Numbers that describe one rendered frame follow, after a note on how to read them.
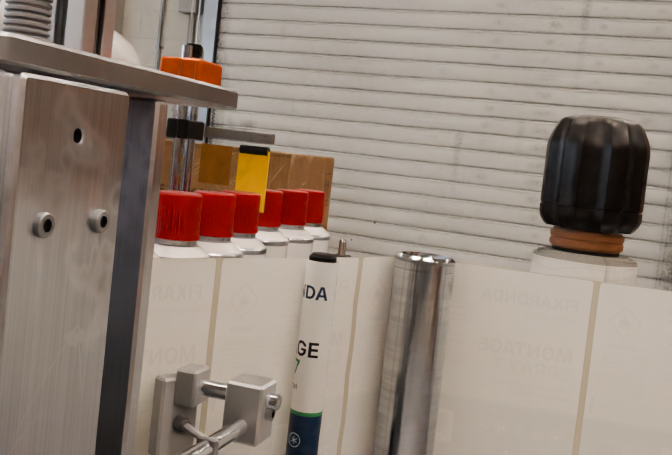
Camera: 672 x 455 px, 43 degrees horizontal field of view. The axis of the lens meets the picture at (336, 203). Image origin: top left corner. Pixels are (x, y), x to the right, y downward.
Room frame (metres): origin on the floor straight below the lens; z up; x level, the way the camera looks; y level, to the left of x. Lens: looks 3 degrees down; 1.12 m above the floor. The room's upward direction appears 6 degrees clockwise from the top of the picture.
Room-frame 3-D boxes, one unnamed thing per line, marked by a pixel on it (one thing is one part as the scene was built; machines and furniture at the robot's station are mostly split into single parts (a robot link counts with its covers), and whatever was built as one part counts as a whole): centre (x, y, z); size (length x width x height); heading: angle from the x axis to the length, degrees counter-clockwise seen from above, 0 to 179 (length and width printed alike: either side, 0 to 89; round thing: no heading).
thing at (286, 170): (1.47, 0.16, 0.99); 0.30 x 0.24 x 0.27; 168
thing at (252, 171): (0.78, 0.08, 1.09); 0.03 x 0.01 x 0.06; 72
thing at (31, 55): (0.29, 0.11, 1.14); 0.14 x 0.11 x 0.01; 162
